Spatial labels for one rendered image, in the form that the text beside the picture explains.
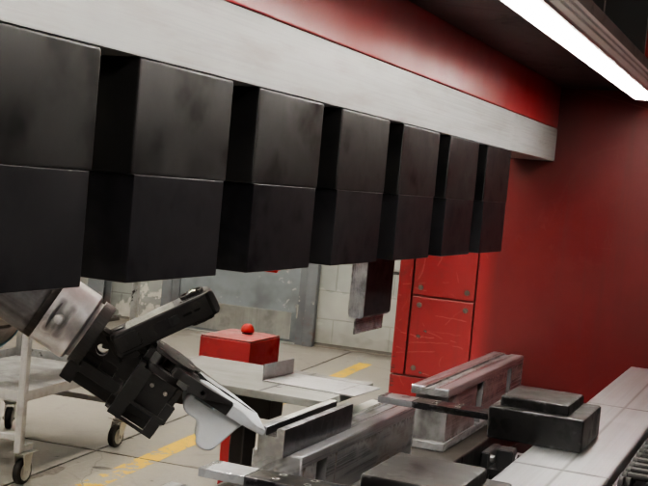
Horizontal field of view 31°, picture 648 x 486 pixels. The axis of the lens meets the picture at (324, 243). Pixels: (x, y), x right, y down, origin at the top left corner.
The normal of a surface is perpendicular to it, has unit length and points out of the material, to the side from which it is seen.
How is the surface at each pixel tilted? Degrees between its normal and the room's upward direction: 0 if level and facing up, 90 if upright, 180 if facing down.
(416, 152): 90
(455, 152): 90
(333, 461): 90
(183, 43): 90
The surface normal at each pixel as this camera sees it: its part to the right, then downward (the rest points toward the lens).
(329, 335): -0.31, 0.02
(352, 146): 0.92, 0.11
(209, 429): 0.18, 0.10
